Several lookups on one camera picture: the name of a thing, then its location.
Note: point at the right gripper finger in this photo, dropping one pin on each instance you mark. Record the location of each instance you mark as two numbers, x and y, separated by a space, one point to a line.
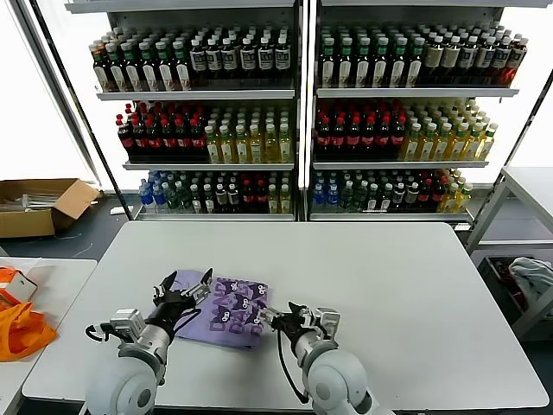
270 315
298 308

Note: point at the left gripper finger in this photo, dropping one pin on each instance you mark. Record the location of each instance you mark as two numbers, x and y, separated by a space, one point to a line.
168 281
207 276

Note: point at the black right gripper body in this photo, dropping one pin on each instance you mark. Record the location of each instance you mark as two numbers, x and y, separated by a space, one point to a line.
294 323

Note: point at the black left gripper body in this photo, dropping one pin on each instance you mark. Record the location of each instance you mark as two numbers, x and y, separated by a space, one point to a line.
173 298

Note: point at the purple printed t-shirt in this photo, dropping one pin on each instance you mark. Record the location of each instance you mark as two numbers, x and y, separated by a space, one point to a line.
233 311

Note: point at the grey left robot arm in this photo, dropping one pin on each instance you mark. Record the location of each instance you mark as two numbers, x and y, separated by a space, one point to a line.
129 372

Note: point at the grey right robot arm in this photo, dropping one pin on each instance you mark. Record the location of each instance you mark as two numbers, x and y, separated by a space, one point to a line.
332 376

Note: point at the dark bottle white cap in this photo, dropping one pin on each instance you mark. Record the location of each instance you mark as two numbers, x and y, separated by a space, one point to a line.
386 198
221 199
209 199
399 196
412 196
373 198
233 199
196 199

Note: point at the green tinted water bottle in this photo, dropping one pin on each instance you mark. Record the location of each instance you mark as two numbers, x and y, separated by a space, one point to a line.
346 196
172 199
359 196
184 199

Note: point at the blue drink bottle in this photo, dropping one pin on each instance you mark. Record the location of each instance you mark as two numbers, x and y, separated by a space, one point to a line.
332 195
146 196
318 195
159 196

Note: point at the small white flat object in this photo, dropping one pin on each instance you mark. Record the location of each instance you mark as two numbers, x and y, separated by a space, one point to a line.
116 211

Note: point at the cola bottle red cap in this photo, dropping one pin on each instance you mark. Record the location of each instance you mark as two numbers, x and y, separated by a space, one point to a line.
198 138
247 198
140 138
183 138
425 195
354 136
260 198
169 138
368 136
383 136
125 138
154 138
339 136
324 136
398 136
437 194

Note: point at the yellow tea bottle white cap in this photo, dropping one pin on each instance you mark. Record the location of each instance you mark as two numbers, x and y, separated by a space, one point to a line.
487 144
412 144
442 144
273 199
256 147
458 144
473 144
427 144
285 199
285 147
271 147
226 147
212 147
450 199
463 198
241 147

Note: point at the orange white small carton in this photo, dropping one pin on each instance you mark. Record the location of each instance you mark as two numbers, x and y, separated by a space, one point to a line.
21 287

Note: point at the brown cardboard box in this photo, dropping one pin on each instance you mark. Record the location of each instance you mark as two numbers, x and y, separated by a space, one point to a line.
26 225

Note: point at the orange cloth bag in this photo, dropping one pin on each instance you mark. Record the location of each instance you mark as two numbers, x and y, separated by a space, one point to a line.
21 333

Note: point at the clear plastic tube bundle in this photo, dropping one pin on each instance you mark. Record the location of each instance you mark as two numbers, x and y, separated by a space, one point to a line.
26 203

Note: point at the grey metal shelf unit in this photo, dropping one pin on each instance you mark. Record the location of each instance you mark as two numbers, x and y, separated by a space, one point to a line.
410 92
194 95

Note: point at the black diagonal pole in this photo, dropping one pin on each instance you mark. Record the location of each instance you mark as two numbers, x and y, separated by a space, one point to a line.
529 123
82 108

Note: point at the dark tea bottle green label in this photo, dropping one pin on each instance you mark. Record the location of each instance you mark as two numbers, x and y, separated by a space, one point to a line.
183 69
345 65
398 65
149 71
415 65
380 65
116 71
363 65
166 71
131 71
327 65

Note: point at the dark drink bottle white label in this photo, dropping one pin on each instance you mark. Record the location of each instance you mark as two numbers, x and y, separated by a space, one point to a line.
282 58
229 59
214 59
198 60
265 58
248 59

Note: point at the red crumpled cloth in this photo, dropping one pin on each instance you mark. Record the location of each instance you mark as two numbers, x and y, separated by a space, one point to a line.
516 298

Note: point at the amber tea bottle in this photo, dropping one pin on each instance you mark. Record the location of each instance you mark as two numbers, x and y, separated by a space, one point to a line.
101 71

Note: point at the white grey crumpled cloth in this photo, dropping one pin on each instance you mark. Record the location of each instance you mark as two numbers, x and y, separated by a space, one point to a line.
529 272

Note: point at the dark bottle beige label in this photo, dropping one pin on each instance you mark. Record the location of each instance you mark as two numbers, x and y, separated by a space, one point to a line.
433 58
450 58

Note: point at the dark bottle blue label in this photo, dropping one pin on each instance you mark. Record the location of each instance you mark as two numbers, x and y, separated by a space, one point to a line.
485 58
468 58
501 59

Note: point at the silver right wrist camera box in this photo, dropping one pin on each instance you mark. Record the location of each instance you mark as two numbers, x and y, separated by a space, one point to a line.
328 322

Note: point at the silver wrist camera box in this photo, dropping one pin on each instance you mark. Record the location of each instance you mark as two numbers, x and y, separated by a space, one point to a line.
328 322
127 324

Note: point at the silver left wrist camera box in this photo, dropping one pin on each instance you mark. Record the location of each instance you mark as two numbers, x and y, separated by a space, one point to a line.
127 324

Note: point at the grey window frame pillar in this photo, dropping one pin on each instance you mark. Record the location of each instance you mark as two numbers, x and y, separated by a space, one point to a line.
74 129

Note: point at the grey metal frame table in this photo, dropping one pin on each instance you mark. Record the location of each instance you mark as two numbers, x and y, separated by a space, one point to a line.
531 181

